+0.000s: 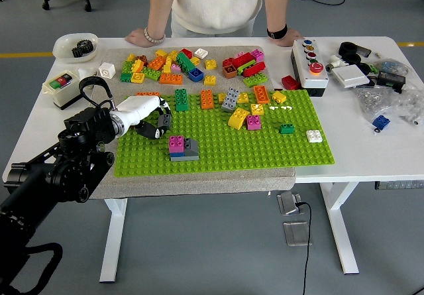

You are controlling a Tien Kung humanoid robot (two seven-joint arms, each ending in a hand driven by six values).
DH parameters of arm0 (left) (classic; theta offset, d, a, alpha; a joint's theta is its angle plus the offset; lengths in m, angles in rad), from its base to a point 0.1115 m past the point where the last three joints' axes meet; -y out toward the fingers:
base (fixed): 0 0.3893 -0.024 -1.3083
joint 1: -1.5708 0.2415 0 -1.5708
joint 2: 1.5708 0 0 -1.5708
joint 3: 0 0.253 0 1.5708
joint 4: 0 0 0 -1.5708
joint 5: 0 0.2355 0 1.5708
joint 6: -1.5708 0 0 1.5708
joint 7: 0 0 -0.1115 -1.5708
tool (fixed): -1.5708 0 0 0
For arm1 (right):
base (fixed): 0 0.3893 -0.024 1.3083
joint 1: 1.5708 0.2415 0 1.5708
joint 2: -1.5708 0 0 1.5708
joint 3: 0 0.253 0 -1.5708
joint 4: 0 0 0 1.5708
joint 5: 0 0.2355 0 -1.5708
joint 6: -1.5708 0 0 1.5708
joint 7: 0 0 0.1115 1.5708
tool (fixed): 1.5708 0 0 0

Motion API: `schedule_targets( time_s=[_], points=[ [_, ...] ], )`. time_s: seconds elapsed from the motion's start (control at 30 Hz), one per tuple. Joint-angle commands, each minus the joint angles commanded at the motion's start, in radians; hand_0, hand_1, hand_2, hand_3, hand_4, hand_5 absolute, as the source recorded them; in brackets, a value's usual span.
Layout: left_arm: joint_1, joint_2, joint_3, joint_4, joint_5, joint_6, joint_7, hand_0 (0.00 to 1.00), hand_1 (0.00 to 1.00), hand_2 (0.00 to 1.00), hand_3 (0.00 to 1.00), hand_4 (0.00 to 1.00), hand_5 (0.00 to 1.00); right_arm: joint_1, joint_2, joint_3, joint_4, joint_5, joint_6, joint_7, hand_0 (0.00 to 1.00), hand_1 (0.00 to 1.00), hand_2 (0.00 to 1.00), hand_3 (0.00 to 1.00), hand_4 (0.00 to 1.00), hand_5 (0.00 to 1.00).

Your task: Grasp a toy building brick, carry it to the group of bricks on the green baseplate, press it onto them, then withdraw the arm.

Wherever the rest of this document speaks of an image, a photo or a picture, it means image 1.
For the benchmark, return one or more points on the white red-green switch box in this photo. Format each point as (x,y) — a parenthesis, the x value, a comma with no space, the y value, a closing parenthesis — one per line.
(66,94)

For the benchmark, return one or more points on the black wristwatch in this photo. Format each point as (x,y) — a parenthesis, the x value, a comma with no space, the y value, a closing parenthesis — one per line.
(276,33)

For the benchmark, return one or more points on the push-button control box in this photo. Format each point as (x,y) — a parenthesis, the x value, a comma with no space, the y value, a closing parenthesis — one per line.
(313,79)

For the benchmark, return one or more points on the small grey black device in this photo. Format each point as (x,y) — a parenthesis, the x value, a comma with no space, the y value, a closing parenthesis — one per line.
(365,51)

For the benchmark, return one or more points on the brown toy brick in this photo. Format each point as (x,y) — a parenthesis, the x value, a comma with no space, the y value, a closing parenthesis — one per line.
(229,72)
(141,58)

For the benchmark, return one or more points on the grey flat toy brick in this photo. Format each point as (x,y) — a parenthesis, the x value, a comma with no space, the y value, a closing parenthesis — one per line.
(185,158)

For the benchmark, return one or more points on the small pink toy brick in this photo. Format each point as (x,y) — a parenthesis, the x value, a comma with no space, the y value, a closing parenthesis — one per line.
(239,54)
(176,68)

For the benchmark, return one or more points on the white switch panel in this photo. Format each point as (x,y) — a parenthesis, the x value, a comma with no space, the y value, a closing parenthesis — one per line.
(350,77)

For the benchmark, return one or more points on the black gear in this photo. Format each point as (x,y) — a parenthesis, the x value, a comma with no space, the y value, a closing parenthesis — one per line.
(87,46)
(77,52)

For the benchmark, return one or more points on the large red toy brick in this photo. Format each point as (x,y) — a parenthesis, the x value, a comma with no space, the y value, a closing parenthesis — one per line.
(243,60)

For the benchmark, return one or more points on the person's left hand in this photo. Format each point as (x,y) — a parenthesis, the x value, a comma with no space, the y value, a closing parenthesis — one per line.
(291,38)

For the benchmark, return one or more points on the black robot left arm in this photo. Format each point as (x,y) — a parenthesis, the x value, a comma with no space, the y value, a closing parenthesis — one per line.
(66,172)

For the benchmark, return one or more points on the white pipe fitting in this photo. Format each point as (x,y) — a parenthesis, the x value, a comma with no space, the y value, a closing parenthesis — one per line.
(335,62)

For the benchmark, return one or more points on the white table leg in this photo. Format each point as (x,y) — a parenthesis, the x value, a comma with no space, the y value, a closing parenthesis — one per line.
(114,242)
(341,228)

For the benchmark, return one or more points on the red curved toy brick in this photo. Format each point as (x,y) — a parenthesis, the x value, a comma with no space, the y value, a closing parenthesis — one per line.
(254,70)

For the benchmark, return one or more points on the person's right hand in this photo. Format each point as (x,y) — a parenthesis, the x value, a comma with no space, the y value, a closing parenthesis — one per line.
(137,38)

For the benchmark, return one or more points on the person's left forearm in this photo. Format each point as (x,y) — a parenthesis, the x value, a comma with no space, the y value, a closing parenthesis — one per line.
(276,3)

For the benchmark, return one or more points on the clear bag of screws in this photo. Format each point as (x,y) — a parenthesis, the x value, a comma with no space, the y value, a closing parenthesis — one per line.
(372,100)

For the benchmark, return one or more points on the lime long toy brick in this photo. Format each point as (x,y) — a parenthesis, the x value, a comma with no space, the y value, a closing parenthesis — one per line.
(255,80)

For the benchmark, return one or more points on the orange long toy brick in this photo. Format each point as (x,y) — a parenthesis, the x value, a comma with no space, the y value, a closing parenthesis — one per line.
(147,93)
(171,79)
(262,95)

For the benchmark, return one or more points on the person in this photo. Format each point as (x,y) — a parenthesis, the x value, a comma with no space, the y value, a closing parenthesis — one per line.
(215,0)

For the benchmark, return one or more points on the black tape roll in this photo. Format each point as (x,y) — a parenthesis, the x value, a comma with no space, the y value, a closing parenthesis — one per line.
(342,47)
(356,59)

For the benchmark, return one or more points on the grey-brown mat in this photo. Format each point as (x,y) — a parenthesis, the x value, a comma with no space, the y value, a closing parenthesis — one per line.
(198,184)

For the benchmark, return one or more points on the clear bag of parts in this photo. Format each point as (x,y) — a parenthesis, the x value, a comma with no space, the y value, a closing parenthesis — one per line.
(412,106)

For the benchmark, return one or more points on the yellow and orange brick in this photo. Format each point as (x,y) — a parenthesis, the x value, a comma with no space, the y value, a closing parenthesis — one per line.
(137,66)

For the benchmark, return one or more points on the white bowl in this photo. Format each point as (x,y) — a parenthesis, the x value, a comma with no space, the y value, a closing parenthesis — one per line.
(63,51)

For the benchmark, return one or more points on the white square toy brick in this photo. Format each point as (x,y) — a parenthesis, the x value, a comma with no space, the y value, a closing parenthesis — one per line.
(201,53)
(314,137)

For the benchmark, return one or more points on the clear bag blue parts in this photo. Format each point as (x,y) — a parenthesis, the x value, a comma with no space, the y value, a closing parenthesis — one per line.
(391,65)

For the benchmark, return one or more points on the table height control panel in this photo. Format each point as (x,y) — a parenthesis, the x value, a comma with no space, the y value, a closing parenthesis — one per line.
(399,185)

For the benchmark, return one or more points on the green baseplate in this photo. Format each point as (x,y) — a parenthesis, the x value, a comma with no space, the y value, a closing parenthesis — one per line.
(232,149)

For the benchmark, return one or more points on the small green toy brick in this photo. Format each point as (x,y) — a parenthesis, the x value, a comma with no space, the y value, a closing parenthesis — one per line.
(287,129)
(125,77)

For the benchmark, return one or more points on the yellow curved toy brick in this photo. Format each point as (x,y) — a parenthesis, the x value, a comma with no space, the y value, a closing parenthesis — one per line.
(238,119)

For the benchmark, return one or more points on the grey long toy brick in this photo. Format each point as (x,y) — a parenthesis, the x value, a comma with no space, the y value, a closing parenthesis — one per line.
(230,101)

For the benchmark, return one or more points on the person's right forearm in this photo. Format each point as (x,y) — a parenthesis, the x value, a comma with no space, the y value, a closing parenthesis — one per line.
(159,3)

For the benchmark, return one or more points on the green long toy brick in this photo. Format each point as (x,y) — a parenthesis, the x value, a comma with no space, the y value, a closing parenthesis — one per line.
(184,61)
(181,100)

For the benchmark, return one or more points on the grey sloped toy brick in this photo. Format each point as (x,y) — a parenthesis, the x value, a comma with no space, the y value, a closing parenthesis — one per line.
(164,122)
(191,149)

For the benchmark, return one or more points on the white cube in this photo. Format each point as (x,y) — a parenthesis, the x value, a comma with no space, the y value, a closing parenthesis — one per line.
(107,70)

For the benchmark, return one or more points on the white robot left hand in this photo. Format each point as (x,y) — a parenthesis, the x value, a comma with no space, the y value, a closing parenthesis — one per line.
(139,107)

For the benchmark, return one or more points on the lime flat toy brick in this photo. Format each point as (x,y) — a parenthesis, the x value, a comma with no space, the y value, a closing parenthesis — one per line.
(249,64)

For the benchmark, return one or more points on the pink square toy brick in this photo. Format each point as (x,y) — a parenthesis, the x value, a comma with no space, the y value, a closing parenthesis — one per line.
(254,123)
(257,55)
(176,144)

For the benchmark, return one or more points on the blue square toy brick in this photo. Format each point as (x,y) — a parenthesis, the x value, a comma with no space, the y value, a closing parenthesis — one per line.
(381,122)
(177,154)
(196,75)

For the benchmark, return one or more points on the green plastic clip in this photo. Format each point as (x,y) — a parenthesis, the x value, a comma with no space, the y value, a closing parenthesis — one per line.
(374,68)

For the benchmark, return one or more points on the red square toy brick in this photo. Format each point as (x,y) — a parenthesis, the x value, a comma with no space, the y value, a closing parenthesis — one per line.
(291,83)
(227,62)
(187,53)

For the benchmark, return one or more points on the black power adapter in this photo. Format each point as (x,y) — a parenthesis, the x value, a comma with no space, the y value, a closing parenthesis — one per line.
(391,80)

